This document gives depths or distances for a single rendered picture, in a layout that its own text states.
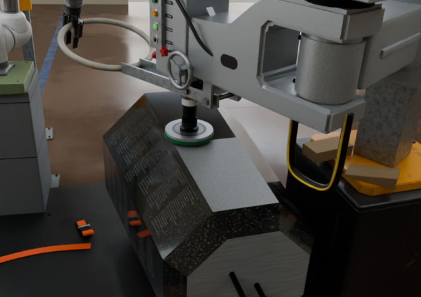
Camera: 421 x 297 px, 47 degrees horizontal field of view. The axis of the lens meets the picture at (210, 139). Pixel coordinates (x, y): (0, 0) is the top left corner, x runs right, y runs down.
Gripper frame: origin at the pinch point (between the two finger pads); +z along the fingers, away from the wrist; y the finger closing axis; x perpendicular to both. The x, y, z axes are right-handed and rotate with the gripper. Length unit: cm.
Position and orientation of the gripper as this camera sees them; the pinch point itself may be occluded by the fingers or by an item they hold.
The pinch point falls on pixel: (71, 40)
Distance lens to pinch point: 273.9
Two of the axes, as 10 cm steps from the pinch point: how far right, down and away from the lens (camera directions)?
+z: -2.3, 7.5, 6.2
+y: 8.0, 5.0, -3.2
